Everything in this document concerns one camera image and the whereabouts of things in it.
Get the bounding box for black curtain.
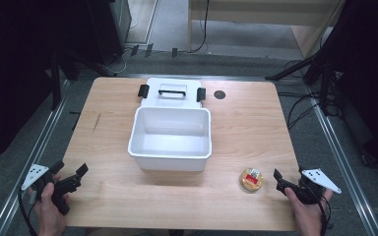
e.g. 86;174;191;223
0;0;93;170
321;0;378;175

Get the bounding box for person's right hand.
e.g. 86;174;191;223
283;187;335;236

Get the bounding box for white plastic storage box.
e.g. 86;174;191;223
127;106;213;172

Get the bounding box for white lid with black handle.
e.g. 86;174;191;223
137;77;208;109

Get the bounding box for black stand post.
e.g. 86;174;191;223
49;48;63;111

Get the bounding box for black floor cables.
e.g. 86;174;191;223
277;91;324;131

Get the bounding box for person's left hand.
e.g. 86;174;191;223
29;174;73;236

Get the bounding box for metal floor rail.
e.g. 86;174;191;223
306;87;378;236
0;79;72;236

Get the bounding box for dark cabinet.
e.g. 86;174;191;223
85;0;133;66

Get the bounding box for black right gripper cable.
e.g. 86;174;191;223
308;186;332;236

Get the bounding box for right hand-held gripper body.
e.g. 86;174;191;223
276;168;343;207

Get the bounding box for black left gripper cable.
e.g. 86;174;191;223
17;188;39;236

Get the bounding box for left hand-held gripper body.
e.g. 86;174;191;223
21;163;82;216

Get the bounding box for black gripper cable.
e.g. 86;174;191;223
308;186;332;236
17;188;39;236

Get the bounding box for white floor cable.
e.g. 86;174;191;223
109;48;129;76

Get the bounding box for round yellow tin red label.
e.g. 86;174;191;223
239;167;265;193

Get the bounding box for black tripod stand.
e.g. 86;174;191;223
265;38;344;116

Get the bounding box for black hanging cable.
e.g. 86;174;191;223
191;0;211;54

